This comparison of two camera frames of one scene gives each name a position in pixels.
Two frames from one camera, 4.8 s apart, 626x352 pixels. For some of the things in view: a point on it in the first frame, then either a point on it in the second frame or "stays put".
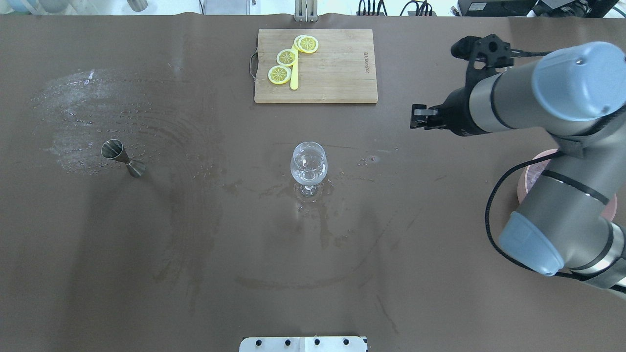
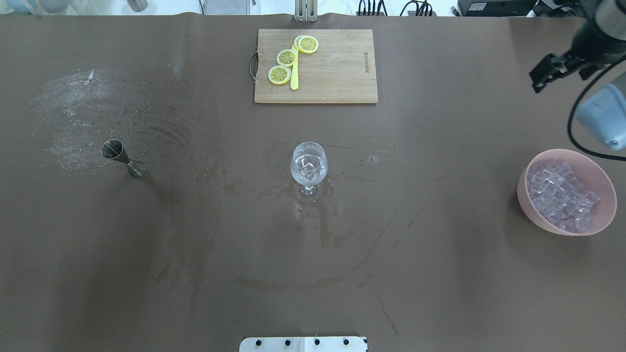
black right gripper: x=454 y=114 to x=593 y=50
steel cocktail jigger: x=114 y=149 stays put
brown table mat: x=147 y=203 stays put
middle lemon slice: x=286 y=57 stays put
